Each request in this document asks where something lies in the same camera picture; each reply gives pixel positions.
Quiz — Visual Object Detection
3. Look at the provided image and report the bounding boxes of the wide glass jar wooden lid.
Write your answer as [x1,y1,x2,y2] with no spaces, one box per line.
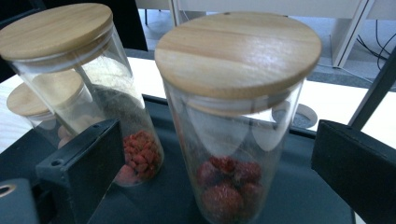
[154,11,322,224]

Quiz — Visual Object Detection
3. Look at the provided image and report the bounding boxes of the tangle of black cables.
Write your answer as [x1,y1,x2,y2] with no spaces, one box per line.
[356,19,396,71]

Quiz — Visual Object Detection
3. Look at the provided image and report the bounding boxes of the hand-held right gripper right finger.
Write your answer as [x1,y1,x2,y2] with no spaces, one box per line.
[311,119,396,224]

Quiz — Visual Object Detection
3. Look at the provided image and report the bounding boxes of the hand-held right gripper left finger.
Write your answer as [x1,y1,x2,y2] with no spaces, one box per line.
[35,119,126,224]

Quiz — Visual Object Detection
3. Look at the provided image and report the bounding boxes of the small glass jar wooden lid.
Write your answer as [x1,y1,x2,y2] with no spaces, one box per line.
[6,69,94,150]

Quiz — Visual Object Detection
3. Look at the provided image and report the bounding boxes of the tall glass jar wooden lid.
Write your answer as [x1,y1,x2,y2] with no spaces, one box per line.
[0,2,165,188]

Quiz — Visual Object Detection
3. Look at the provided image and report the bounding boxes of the black two-tier metal rack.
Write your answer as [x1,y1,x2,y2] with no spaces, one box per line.
[0,46,396,224]

